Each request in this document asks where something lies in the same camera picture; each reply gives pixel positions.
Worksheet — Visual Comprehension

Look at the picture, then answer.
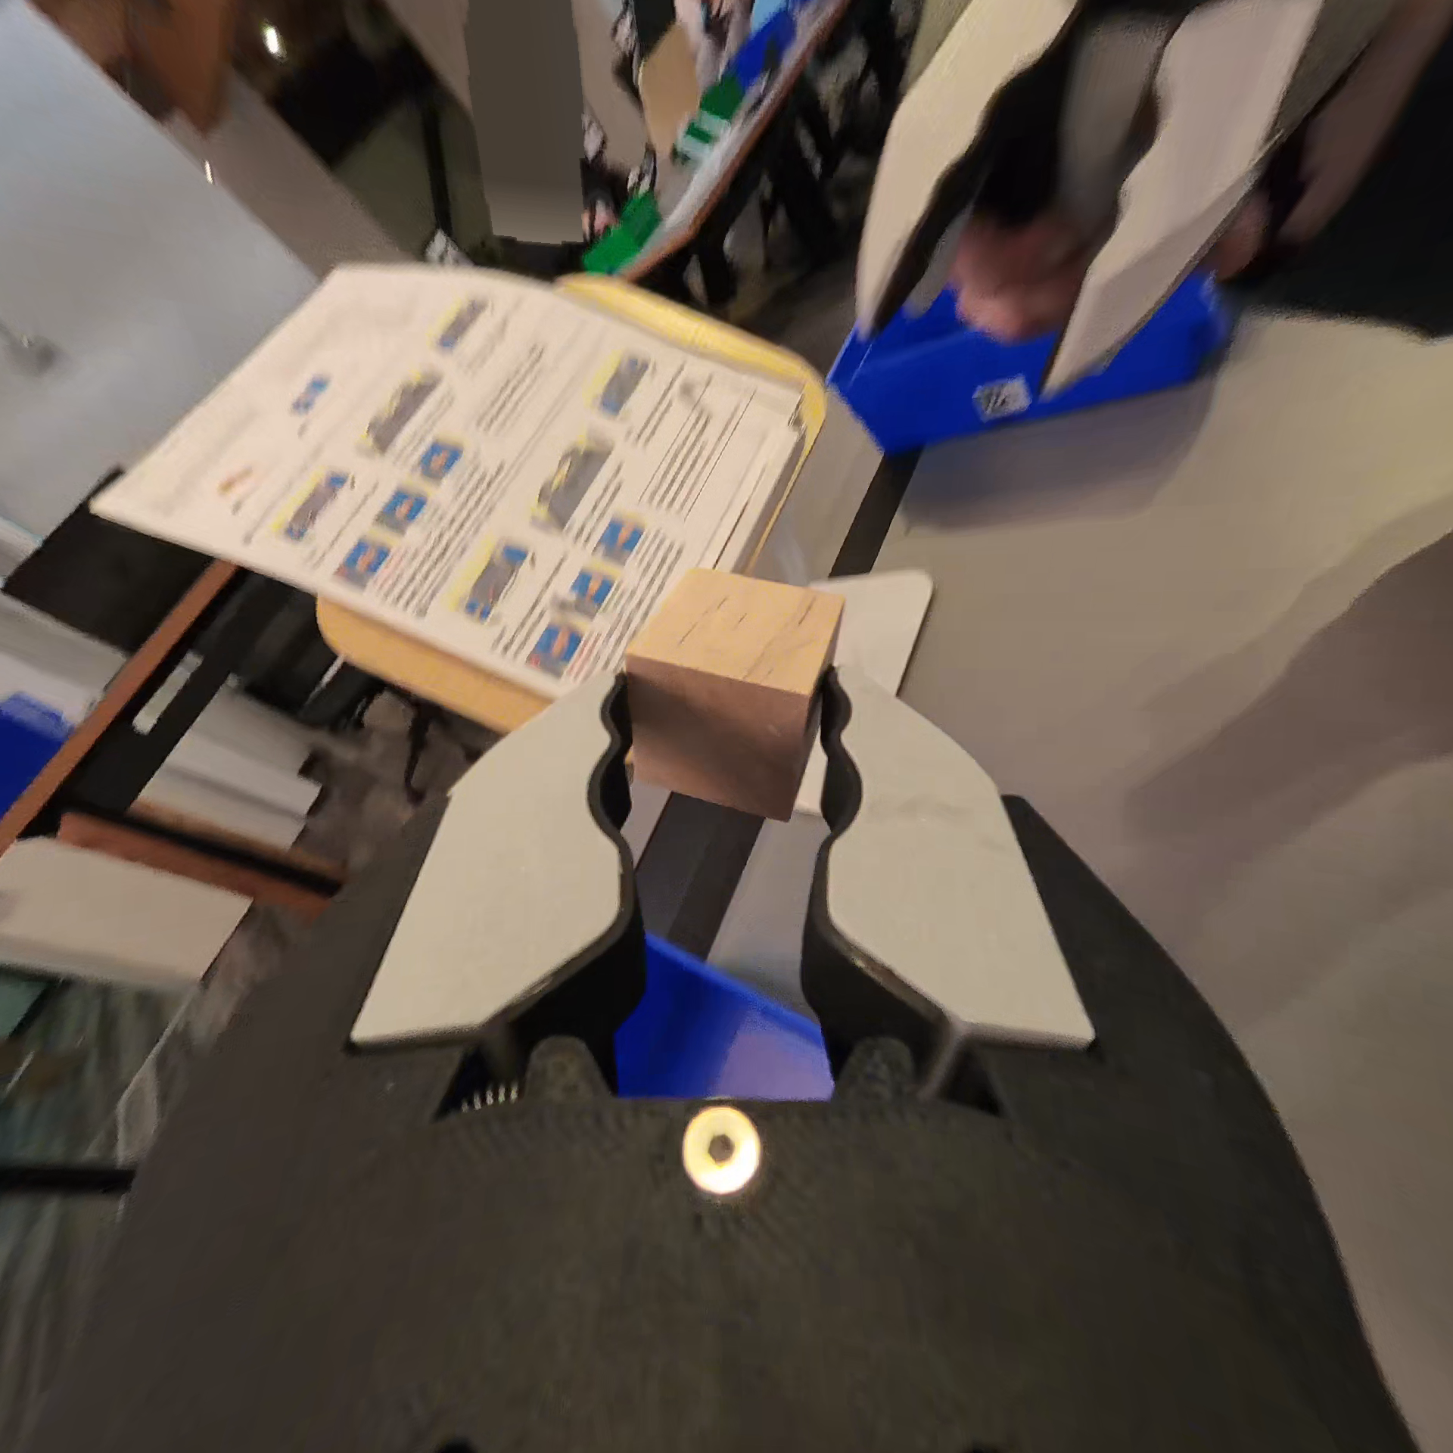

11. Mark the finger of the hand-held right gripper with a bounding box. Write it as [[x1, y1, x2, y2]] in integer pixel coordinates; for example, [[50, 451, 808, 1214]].
[[1041, 0, 1327, 399], [854, 0, 1083, 339]]

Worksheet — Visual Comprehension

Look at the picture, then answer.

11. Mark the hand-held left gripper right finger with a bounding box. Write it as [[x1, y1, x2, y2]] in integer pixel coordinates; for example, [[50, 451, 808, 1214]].
[[799, 667, 1098, 1096]]

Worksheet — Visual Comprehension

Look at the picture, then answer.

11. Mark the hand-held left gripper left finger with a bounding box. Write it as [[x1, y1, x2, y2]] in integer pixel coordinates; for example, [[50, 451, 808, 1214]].
[[349, 669, 650, 1091]]

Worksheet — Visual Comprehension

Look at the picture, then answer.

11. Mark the natural wooden cube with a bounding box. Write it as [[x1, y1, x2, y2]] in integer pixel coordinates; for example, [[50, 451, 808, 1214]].
[[624, 567, 847, 821]]

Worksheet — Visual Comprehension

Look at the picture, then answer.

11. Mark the person's right hand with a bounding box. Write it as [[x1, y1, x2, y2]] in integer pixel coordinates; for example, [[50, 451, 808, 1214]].
[[951, 216, 1098, 342]]

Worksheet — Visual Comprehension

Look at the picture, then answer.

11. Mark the wooden table with black legs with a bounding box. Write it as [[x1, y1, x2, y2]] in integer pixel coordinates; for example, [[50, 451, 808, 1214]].
[[584, 0, 898, 308]]

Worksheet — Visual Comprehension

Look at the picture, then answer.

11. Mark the blue plastic bin with label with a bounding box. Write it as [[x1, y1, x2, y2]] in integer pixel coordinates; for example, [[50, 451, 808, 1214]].
[[825, 269, 1235, 458]]

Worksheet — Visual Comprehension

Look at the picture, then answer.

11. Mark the white card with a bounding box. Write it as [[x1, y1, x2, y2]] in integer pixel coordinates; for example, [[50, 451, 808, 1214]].
[[792, 569, 934, 818]]

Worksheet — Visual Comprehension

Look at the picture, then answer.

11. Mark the green box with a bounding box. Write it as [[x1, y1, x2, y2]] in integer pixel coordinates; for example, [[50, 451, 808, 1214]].
[[584, 190, 666, 276]]

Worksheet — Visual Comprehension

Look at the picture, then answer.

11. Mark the printed instruction sheet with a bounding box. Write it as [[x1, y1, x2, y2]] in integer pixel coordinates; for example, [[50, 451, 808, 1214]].
[[90, 263, 809, 698]]

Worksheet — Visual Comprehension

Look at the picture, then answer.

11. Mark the brown-edged desk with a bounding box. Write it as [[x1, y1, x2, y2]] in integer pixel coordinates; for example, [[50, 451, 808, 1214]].
[[0, 558, 245, 854]]

